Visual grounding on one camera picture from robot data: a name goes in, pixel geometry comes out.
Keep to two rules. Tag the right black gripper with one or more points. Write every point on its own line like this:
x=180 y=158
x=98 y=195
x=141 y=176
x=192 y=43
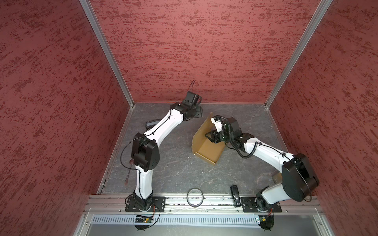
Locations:
x=214 y=136

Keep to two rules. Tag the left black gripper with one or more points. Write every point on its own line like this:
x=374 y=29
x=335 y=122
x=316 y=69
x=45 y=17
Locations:
x=199 y=112

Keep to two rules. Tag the brown cardboard box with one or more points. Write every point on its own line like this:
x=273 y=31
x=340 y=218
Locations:
x=202 y=147

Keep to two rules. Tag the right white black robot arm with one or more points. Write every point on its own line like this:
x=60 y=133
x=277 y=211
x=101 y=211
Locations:
x=299 y=179

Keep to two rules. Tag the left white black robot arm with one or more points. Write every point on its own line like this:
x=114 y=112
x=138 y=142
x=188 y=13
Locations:
x=145 y=149

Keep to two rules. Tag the black desk calculator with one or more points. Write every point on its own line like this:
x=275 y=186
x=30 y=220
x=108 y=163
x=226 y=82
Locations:
x=150 y=124

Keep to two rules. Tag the jar with pink lid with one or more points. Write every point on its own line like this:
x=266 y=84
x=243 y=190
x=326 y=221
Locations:
x=277 y=178

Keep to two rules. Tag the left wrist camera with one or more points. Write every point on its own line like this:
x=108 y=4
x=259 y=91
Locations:
x=192 y=99

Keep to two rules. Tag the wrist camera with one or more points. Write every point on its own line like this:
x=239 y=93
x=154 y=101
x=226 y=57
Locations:
x=218 y=124
x=192 y=99

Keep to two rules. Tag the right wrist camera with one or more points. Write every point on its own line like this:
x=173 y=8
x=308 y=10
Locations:
x=218 y=124

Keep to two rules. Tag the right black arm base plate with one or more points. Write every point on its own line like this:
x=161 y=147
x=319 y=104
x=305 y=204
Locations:
x=249 y=205

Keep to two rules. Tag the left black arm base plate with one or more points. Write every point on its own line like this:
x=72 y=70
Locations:
x=136 y=204

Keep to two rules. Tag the aluminium front rail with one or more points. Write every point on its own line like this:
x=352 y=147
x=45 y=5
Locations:
x=195 y=203

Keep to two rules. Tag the white perforated cable duct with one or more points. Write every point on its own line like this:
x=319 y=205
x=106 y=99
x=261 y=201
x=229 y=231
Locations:
x=188 y=220

